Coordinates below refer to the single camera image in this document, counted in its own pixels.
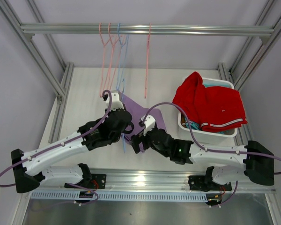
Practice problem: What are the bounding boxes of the lilac trousers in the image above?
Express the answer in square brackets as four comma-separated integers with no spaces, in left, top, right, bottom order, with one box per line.
[119,92,166,146]

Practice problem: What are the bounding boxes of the brown trousers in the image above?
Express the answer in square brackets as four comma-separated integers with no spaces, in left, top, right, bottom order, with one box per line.
[180,115,188,128]

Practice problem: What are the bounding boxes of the teal trousers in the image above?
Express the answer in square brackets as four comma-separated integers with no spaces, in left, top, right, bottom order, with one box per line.
[177,77,237,139]

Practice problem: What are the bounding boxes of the blue hanger of teal trousers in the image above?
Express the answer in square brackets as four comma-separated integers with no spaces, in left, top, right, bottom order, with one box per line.
[116,23,129,93]

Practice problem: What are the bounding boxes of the blue hanger of lilac trousers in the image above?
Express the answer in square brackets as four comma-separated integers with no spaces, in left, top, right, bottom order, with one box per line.
[121,78,126,153]

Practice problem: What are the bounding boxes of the red trousers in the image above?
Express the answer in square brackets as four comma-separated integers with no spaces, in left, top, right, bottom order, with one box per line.
[172,72,248,133]

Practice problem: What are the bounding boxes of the pink hanger of brown trousers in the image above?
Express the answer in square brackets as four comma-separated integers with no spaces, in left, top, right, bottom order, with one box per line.
[103,23,119,90]

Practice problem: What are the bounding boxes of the pink hanger of yellow trousers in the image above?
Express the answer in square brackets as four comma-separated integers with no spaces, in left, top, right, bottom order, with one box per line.
[99,23,111,97]

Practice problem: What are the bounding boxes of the pink hanger of red trousers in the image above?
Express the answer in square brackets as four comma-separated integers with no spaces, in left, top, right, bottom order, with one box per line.
[144,23,151,99]

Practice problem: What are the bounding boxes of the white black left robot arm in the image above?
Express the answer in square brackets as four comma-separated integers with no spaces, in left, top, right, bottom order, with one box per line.
[11,109,134,194]

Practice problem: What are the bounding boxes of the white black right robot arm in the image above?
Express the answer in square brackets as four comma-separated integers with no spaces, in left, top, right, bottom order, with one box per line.
[131,128,274,192]

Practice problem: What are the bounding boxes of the white plastic basket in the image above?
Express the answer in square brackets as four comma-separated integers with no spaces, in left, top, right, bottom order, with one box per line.
[177,77,238,145]

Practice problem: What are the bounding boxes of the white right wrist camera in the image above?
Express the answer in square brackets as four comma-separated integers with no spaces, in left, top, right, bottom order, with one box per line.
[139,115,156,134]

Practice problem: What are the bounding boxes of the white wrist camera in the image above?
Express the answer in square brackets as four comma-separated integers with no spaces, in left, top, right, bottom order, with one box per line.
[103,90,124,111]
[139,115,156,134]

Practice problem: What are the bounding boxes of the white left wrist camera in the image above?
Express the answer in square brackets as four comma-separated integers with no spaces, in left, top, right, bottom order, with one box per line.
[103,90,124,111]

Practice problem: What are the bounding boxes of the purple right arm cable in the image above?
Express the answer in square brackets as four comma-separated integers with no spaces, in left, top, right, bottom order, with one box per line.
[139,102,281,175]

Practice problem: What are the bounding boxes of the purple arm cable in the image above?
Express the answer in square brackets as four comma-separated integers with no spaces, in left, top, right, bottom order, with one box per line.
[0,90,113,188]
[139,102,281,175]

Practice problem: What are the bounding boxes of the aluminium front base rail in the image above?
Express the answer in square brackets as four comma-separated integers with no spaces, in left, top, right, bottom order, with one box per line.
[21,166,277,194]

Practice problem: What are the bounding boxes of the aluminium left frame post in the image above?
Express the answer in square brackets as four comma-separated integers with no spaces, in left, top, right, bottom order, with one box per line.
[0,0,74,103]

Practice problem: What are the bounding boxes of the aluminium frame post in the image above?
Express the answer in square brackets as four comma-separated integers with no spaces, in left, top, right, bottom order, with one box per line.
[217,0,281,91]
[0,0,74,103]

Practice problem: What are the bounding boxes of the grey slotted cable duct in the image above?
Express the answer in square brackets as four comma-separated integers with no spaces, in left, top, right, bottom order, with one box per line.
[30,190,207,203]

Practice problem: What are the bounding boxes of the aluminium hanging rail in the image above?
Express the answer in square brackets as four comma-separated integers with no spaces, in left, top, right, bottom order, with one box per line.
[20,23,274,37]

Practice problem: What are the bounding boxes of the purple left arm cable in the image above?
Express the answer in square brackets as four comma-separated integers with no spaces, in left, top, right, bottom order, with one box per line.
[0,90,113,188]

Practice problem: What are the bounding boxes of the aluminium right frame post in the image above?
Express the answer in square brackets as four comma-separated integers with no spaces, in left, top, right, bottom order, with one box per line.
[217,0,281,91]

